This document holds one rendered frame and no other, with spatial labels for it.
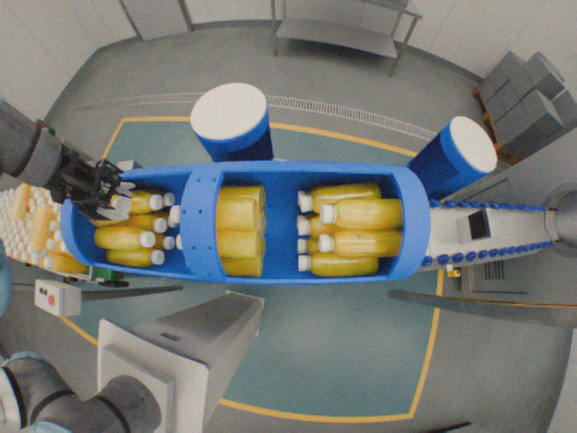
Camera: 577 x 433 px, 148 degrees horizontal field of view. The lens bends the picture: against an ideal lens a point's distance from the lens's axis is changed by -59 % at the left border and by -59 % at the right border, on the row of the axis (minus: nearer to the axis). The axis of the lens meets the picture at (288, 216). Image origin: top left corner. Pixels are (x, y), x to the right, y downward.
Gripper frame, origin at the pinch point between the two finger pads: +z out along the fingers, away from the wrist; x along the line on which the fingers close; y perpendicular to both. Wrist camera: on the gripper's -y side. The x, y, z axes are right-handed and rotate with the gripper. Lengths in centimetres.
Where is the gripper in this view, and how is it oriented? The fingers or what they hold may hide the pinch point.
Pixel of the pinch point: (124, 205)
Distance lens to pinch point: 51.3
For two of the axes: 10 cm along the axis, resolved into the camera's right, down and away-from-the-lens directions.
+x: 0.0, -9.7, 2.5
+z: 0.0, 2.5, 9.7
